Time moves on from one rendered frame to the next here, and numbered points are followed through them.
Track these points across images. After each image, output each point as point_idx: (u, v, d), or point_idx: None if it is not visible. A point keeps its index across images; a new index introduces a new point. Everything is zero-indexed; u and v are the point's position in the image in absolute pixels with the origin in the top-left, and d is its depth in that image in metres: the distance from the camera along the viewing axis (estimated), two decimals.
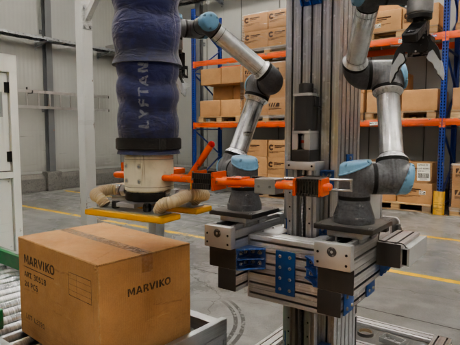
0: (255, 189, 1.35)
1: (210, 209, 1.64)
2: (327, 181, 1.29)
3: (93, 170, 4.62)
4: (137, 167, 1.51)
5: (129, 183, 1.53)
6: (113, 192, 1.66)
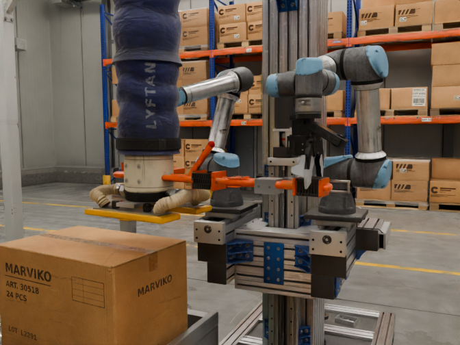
0: (255, 189, 1.35)
1: (210, 209, 1.64)
2: (327, 181, 1.29)
3: (18, 174, 4.31)
4: (137, 167, 1.51)
5: (129, 183, 1.53)
6: (113, 192, 1.66)
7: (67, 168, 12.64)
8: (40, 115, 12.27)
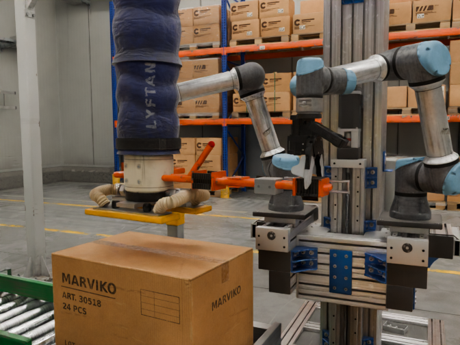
0: (255, 189, 1.35)
1: (210, 209, 1.64)
2: (327, 181, 1.29)
3: (39, 174, 4.19)
4: (137, 167, 1.51)
5: (129, 183, 1.53)
6: (113, 192, 1.66)
7: (74, 166, 12.52)
8: (46, 113, 12.14)
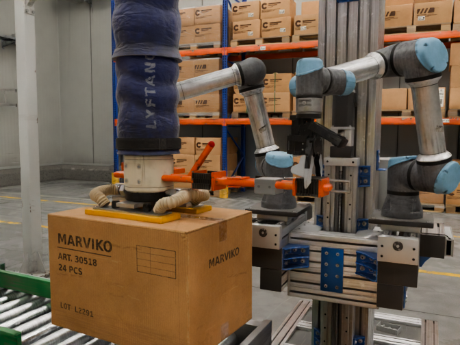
0: (255, 189, 1.35)
1: (210, 209, 1.64)
2: (327, 181, 1.29)
3: (36, 170, 4.19)
4: (137, 167, 1.51)
5: (129, 183, 1.53)
6: (113, 192, 1.66)
7: (74, 164, 12.53)
8: (47, 111, 12.16)
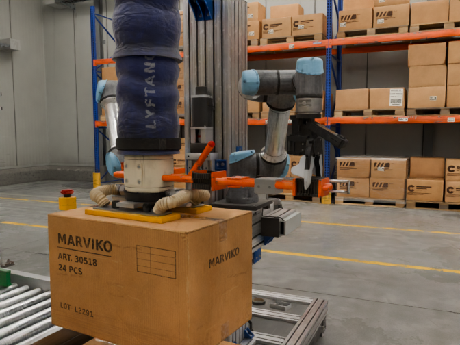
0: (255, 189, 1.35)
1: (210, 209, 1.64)
2: (327, 181, 1.29)
3: None
4: (137, 167, 1.51)
5: (129, 183, 1.53)
6: (113, 192, 1.66)
7: (61, 165, 12.90)
8: (33, 114, 12.53)
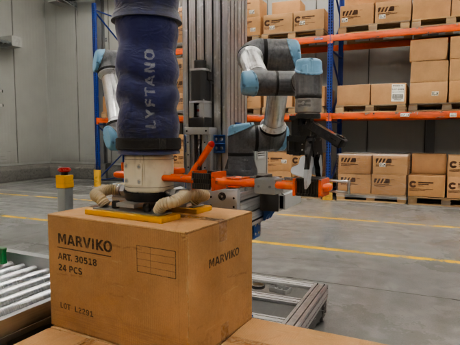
0: (255, 189, 1.35)
1: (210, 209, 1.64)
2: (327, 181, 1.29)
3: None
4: (137, 167, 1.51)
5: (129, 183, 1.53)
6: (113, 192, 1.66)
7: (61, 163, 12.88)
8: (35, 111, 12.53)
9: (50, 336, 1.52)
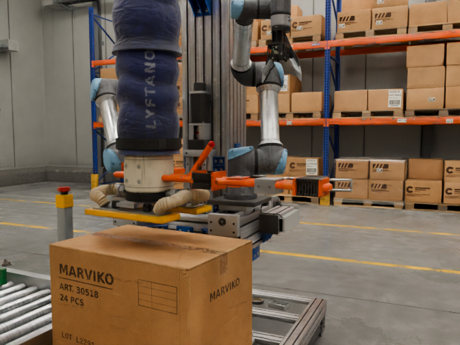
0: (255, 189, 1.35)
1: (210, 209, 1.64)
2: (327, 181, 1.29)
3: None
4: (137, 167, 1.51)
5: (129, 183, 1.53)
6: (113, 192, 1.66)
7: (59, 167, 12.86)
8: (31, 116, 12.50)
9: None
